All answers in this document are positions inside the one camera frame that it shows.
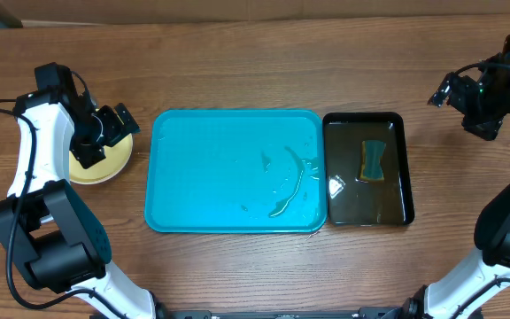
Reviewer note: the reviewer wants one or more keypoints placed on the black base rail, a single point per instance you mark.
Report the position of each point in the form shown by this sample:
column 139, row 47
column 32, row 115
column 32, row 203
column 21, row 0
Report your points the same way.
column 362, row 313

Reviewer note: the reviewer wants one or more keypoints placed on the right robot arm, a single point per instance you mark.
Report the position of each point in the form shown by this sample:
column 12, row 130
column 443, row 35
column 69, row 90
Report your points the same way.
column 485, row 271

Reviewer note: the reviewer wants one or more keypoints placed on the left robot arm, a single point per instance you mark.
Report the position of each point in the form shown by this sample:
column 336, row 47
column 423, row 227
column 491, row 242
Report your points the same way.
column 55, row 247

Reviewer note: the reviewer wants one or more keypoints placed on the green yellow sponge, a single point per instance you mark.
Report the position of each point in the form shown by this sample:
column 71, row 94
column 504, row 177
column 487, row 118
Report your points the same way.
column 371, row 154

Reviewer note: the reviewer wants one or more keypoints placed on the yellow plate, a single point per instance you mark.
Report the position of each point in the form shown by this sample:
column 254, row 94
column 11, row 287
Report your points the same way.
column 116, row 158

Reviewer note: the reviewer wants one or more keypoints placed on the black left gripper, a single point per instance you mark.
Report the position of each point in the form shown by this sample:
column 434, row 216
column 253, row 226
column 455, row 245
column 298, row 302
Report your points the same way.
column 119, row 126

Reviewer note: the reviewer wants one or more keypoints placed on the black water tray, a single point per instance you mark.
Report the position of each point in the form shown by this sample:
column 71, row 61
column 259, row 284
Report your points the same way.
column 359, row 203

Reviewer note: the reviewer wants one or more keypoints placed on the teal plastic tray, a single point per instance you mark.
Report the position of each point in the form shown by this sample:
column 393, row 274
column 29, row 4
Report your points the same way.
column 236, row 171

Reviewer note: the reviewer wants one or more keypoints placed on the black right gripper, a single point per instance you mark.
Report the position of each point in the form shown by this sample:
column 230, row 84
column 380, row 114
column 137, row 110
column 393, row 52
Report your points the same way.
column 454, row 93

